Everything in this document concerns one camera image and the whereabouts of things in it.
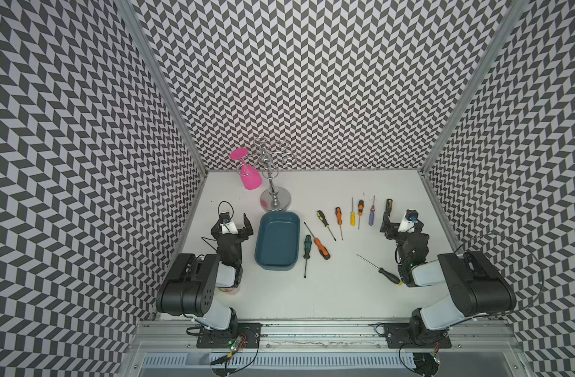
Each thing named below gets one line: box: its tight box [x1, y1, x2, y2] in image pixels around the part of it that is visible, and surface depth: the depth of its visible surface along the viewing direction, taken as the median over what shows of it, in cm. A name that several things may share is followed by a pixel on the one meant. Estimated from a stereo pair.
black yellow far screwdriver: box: [384, 197, 393, 217], surface depth 106 cm
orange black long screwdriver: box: [303, 221, 331, 260], surface depth 92 cm
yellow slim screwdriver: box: [349, 197, 356, 227], surface depth 101 cm
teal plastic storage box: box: [254, 211, 301, 271], surface depth 93 cm
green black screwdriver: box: [303, 234, 312, 279], surface depth 93 cm
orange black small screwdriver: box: [357, 199, 364, 231], surface depth 106 cm
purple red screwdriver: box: [368, 195, 376, 227], surface depth 103 cm
